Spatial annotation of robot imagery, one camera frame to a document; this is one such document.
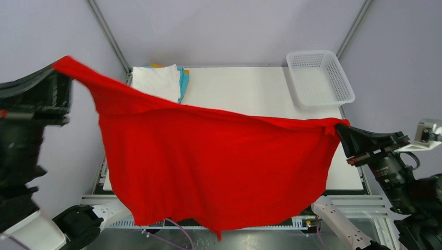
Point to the folded yellow t-shirt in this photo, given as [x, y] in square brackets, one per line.
[161, 66]

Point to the white plastic basket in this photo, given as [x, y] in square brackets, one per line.
[319, 80]

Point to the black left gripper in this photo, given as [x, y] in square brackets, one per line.
[40, 105]

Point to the folded blue t-shirt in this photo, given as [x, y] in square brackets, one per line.
[184, 80]

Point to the red t-shirt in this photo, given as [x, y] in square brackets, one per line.
[225, 170]

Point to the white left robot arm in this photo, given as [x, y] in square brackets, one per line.
[74, 228]

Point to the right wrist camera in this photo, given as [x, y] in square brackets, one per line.
[427, 136]

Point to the folded white t-shirt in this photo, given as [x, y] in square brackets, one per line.
[163, 82]

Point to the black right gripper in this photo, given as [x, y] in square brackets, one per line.
[361, 142]

